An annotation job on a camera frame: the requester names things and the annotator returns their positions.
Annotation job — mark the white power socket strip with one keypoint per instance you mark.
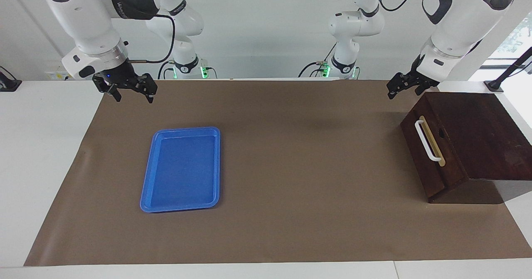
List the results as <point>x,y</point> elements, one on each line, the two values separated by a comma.
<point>56,76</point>

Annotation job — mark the brown table mat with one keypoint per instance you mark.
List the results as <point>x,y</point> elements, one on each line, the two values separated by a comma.
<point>291,166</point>

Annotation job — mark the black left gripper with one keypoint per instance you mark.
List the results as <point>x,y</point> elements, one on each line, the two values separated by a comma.
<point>417,80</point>

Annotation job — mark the black table clamp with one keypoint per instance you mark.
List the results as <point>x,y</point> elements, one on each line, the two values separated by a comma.
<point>8,83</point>

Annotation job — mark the dark wooden drawer cabinet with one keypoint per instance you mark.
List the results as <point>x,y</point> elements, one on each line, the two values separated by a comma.
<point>490,137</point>

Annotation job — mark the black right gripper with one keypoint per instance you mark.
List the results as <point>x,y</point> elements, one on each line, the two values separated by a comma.
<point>120,76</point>

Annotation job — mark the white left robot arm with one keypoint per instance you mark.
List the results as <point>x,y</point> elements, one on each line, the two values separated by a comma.
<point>457,21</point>

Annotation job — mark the black stand with pole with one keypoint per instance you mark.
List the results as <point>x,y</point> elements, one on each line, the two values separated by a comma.
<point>509,71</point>

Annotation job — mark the blue plastic tray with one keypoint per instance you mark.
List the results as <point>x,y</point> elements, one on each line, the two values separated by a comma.
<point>183,171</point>

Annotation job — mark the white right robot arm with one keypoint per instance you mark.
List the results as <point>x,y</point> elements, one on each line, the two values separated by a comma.
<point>83,13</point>

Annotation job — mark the window with outdoor view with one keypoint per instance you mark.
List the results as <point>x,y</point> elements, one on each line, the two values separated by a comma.
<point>513,38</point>

